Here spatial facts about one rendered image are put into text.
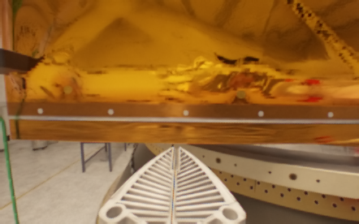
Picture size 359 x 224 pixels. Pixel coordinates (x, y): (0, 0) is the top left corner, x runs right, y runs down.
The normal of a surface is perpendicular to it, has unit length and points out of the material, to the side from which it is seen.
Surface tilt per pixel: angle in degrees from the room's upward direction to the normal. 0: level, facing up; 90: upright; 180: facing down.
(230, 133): 90
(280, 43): 89
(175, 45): 100
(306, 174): 90
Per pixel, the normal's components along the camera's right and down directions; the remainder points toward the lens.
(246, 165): -0.51, 0.07
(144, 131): 0.00, 0.09
